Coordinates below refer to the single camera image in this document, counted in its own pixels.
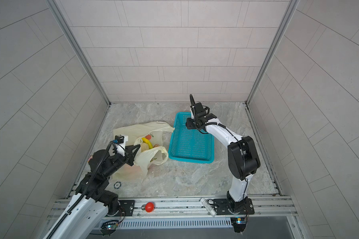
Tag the red emergency stop button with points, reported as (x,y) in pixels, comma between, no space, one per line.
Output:
(148,207)

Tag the aluminium corner post right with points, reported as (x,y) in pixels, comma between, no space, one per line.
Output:
(273,47)

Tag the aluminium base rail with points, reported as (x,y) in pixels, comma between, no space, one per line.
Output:
(190,207)

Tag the translucent cream plastic bag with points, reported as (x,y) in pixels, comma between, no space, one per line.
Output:
(158,155)

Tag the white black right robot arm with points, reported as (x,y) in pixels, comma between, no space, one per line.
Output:
(242,156)

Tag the white label block on rail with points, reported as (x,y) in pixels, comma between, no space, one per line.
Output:
(209,207)

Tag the aluminium corner post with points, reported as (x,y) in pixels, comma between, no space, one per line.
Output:
(273,47)
(56,12)

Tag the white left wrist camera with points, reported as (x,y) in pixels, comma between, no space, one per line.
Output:
(119,144)

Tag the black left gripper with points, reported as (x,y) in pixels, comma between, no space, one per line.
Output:
(130,154)

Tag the circuit board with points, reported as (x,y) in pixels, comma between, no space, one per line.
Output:
(109,227)
(239,224)

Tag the left circuit board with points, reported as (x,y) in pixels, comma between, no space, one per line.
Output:
(109,227)

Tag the aluminium corner post left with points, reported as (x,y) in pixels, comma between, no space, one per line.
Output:
(56,12)

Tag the teal plastic basket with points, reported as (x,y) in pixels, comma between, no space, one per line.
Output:
(189,145)

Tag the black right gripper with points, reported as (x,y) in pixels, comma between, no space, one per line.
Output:
(188,124)

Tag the yellow banana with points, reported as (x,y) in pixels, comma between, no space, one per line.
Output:
(146,141)

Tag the ventilation grille strip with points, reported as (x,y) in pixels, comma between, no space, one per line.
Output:
(175,223)

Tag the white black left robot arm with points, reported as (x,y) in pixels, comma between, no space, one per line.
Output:
(92,204)

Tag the right circuit board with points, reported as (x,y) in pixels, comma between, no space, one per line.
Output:
(239,224)

